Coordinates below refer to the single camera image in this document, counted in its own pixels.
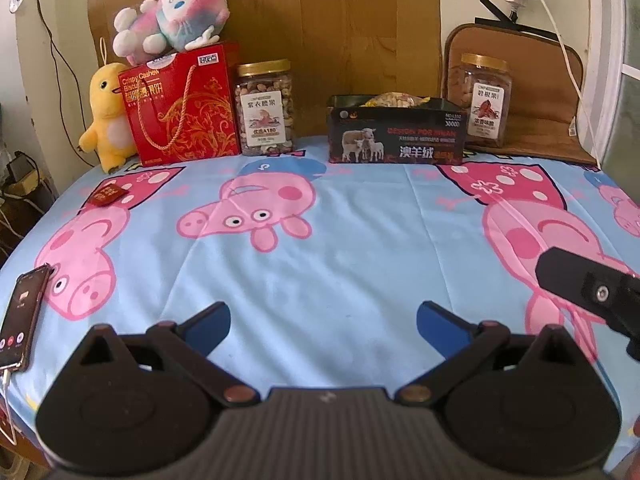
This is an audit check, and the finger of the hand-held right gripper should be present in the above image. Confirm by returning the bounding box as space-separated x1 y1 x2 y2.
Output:
535 247 640 343

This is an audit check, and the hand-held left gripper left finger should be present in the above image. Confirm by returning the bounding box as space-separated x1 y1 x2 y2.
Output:
75 301 263 407

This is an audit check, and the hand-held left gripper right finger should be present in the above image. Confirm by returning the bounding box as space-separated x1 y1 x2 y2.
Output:
397 301 588 407

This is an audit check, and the black cardboard box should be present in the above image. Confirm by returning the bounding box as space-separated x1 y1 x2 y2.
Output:
326 94 468 165

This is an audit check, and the printed cartoon bed sheet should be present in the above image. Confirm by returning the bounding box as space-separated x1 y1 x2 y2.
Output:
0 147 640 461

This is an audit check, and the small red packet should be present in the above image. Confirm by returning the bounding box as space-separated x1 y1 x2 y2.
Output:
90 185 128 207

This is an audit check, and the brown seat cushion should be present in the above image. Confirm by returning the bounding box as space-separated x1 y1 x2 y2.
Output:
442 22 598 166

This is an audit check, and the smartphone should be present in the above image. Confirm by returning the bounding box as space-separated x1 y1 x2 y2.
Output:
0 266 55 373

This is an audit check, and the pecan jar with gold lid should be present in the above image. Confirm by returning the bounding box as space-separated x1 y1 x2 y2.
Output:
447 53 513 149

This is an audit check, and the red gift box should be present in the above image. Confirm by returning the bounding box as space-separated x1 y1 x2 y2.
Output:
118 42 241 167

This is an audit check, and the nut jar with yellow lid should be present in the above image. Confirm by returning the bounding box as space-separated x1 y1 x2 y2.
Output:
235 59 296 157

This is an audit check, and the yellow snack packet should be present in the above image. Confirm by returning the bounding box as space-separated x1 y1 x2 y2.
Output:
359 91 435 110

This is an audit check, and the yellow duck plush toy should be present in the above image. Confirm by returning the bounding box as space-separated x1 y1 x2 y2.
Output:
77 37 138 175

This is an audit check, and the black tape strip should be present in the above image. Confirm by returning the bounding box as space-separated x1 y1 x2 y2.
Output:
475 0 521 26

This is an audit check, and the pink and blue plush toy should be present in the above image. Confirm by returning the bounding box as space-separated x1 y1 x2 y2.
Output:
112 0 231 56

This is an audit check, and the wooden headboard panel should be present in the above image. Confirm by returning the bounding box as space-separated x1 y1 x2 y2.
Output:
87 0 443 158

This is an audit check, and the phone charging cable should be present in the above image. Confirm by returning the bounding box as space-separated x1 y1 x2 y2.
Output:
0 367 16 446

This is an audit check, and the white power cable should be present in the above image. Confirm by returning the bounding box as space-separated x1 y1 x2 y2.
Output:
525 0 601 161

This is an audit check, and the white window frame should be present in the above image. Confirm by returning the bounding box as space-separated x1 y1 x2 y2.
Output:
585 0 640 173

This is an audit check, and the black wall cable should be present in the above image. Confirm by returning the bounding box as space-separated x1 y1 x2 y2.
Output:
32 0 91 91

